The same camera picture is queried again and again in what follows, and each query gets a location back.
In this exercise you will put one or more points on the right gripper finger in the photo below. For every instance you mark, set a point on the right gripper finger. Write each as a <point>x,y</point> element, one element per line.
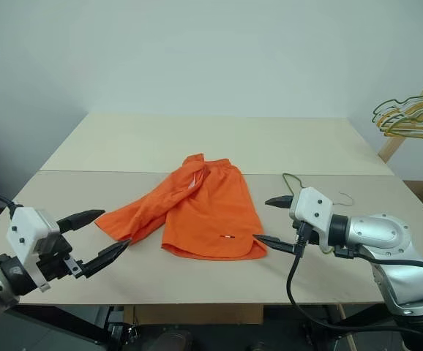
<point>280,202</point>
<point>277,243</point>

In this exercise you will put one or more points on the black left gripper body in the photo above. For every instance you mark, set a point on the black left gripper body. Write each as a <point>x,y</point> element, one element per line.
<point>52,261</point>

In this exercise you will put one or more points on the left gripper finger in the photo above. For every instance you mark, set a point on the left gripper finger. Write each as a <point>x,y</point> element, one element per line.
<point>103,259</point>
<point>83,218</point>

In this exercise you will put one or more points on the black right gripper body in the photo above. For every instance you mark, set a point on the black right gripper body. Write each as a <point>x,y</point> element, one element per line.
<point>317,239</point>

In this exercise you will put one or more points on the orange shorts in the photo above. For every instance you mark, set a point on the orange shorts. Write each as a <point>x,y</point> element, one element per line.
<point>204,215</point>

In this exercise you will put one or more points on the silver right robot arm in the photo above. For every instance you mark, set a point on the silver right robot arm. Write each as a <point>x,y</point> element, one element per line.
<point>391,237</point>

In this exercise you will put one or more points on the dark grey panel under table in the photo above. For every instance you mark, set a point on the dark grey panel under table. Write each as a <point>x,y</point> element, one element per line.
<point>50,329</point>

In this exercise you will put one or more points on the thin wooden stick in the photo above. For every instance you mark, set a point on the thin wooden stick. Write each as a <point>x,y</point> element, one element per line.
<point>346,321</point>

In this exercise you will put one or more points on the wooden panel under table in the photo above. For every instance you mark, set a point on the wooden panel under table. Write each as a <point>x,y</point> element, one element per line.
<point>197,313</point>

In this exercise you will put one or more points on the wooden rack beam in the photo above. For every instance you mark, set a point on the wooden rack beam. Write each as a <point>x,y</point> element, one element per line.
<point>398,137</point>

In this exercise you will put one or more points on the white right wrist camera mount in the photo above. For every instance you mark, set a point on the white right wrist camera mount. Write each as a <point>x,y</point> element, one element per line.
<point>312,206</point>

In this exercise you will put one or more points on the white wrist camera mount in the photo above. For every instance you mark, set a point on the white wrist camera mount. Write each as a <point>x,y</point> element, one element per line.
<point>26,226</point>
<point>312,206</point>

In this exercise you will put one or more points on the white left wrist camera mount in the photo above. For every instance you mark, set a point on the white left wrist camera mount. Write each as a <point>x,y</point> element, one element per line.
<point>26,226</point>

